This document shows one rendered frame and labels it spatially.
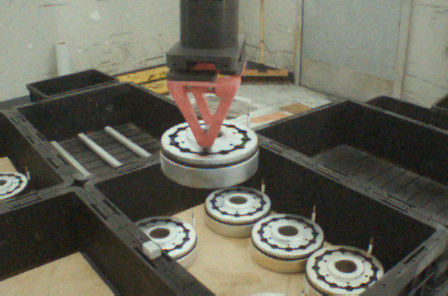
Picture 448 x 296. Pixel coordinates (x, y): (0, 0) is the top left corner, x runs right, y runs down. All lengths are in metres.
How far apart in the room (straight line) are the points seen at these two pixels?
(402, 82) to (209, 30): 3.23
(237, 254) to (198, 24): 0.36
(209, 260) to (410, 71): 3.08
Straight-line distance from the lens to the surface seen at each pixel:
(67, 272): 0.67
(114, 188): 0.69
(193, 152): 0.47
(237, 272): 0.65
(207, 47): 0.44
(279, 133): 0.86
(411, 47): 3.59
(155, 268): 0.50
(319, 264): 0.62
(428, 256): 0.57
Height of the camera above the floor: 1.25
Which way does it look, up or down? 23 degrees down
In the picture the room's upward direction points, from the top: straight up
